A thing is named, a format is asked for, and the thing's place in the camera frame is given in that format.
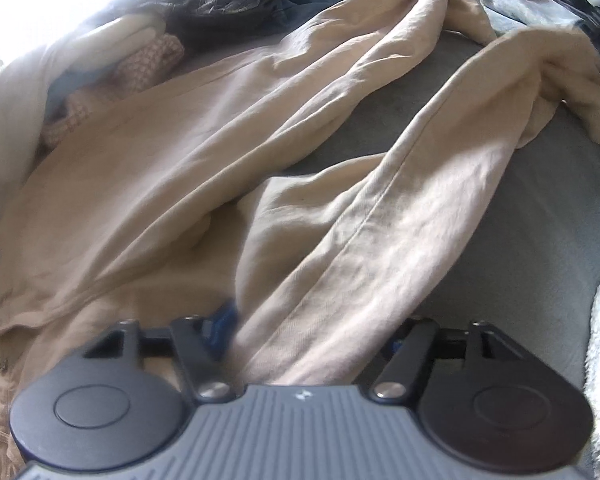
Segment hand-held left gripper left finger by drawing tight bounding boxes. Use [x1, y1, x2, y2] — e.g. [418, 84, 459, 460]
[82, 300, 241, 403]

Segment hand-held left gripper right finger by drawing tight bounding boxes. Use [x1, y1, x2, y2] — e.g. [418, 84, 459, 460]
[372, 319, 516, 403]

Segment beige pants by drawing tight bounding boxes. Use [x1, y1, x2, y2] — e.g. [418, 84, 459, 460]
[0, 0, 600, 480]

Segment light grey cloth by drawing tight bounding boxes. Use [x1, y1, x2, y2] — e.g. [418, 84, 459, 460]
[480, 0, 596, 41]

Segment grey bed blanket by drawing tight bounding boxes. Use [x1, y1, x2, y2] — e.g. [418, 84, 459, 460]
[0, 0, 600, 480]

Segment pink knit sweater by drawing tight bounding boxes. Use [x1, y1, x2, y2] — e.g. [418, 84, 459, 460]
[40, 34, 186, 148]

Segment light blue garment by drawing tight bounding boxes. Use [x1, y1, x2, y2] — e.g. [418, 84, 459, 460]
[45, 72, 81, 116]

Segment white garment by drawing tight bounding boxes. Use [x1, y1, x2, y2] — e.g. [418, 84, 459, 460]
[0, 12, 166, 256]

